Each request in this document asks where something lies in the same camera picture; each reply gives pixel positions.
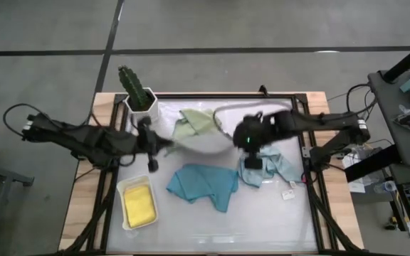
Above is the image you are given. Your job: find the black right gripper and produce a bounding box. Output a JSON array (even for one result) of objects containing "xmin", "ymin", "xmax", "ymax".
[{"xmin": 233, "ymin": 112, "xmax": 284, "ymax": 170}]

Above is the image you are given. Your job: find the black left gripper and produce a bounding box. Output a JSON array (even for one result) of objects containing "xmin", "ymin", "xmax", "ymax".
[{"xmin": 135, "ymin": 116, "xmax": 174, "ymax": 174}]

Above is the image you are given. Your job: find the grey microfiber towel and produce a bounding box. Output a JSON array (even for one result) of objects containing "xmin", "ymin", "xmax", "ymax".
[{"xmin": 171, "ymin": 99, "xmax": 295, "ymax": 155}]

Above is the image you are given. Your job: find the light blue microfiber towel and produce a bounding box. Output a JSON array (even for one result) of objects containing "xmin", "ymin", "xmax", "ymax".
[{"xmin": 236, "ymin": 145, "xmax": 302, "ymax": 188}]

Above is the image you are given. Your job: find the teal blue microfiber towel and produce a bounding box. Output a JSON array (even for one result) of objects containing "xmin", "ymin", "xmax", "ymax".
[{"xmin": 165, "ymin": 163, "xmax": 240, "ymax": 213}]

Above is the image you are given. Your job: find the yellow microfiber towel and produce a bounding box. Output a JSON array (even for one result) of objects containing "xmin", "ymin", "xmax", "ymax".
[{"xmin": 123, "ymin": 184, "xmax": 157, "ymax": 228}]

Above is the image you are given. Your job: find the pale green microfiber towel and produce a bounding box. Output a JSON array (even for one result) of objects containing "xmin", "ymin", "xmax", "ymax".
[{"xmin": 172, "ymin": 108, "xmax": 224, "ymax": 144}]

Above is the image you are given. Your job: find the white hexagonal plant pot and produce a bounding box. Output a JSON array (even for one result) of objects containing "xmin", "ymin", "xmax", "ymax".
[{"xmin": 124, "ymin": 87, "xmax": 161, "ymax": 124}]

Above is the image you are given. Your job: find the green cactus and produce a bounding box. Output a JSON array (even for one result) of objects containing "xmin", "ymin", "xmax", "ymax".
[{"xmin": 117, "ymin": 65, "xmax": 149, "ymax": 112}]

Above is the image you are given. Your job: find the white plastic bin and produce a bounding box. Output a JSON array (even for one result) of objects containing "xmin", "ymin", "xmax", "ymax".
[{"xmin": 116, "ymin": 174, "xmax": 159, "ymax": 231}]

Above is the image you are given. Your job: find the grey equipment cart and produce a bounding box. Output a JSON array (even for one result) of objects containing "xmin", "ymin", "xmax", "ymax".
[{"xmin": 367, "ymin": 69, "xmax": 410, "ymax": 166}]

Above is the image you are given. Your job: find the clear plastic bottle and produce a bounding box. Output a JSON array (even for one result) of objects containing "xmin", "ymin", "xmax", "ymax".
[{"xmin": 374, "ymin": 180, "xmax": 398, "ymax": 195}]

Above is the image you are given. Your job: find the black left wrist camera cable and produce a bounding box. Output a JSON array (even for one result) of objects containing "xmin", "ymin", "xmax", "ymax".
[{"xmin": 119, "ymin": 155, "xmax": 137, "ymax": 168}]

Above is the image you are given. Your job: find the black stand post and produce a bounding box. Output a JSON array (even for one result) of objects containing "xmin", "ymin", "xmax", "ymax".
[{"xmin": 382, "ymin": 35, "xmax": 410, "ymax": 83}]

